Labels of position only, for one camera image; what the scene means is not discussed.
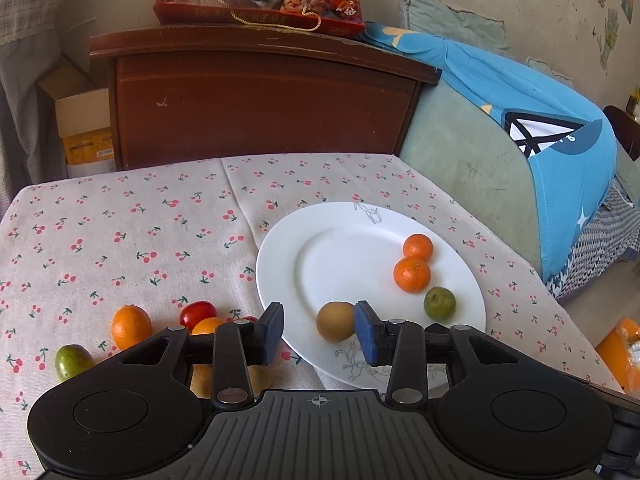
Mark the open cardboard box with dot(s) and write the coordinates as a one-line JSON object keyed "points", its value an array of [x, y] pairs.
{"points": [[82, 110]]}

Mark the dark wooden furniture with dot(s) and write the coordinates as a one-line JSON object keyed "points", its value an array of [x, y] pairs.
{"points": [[622, 127]]}

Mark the pale green sofa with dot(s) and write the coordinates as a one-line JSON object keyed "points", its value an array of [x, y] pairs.
{"points": [[460, 160]]}

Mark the grey checked curtain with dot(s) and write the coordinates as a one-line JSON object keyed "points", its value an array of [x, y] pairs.
{"points": [[20, 85]]}

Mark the small mandarin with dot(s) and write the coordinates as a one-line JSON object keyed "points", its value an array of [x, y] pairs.
{"points": [[418, 248], [412, 275]]}

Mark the orange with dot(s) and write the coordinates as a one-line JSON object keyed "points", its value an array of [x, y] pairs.
{"points": [[131, 327], [205, 326]]}

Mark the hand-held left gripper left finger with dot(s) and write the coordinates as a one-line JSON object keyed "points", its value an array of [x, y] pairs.
{"points": [[272, 334]]}

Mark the brown kiwi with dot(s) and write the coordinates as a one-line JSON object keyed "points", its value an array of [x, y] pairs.
{"points": [[336, 321]]}

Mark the brown wooden nightstand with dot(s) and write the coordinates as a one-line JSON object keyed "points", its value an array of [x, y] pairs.
{"points": [[250, 110]]}

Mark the cherry print tablecloth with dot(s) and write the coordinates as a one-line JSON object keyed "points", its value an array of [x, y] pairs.
{"points": [[125, 220]]}

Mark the green round fruit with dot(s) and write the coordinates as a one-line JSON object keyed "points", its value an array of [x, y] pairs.
{"points": [[72, 361], [440, 303]]}

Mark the black white patterned blanket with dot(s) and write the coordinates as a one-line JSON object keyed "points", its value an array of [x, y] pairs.
{"points": [[600, 240]]}

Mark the white plate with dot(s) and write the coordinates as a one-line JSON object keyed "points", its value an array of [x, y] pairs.
{"points": [[340, 260]]}

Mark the yellow carton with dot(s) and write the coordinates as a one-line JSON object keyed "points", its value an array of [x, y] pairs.
{"points": [[90, 146]]}

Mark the pale green pillow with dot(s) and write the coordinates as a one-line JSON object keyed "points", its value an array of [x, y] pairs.
{"points": [[450, 22]]}

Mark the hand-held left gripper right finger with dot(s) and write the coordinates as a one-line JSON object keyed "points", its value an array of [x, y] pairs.
{"points": [[366, 335]]}

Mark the plant wall sticker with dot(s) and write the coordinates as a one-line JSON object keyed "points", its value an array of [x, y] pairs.
{"points": [[609, 35]]}

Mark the orange plastic bag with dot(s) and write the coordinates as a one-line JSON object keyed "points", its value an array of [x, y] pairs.
{"points": [[617, 355]]}

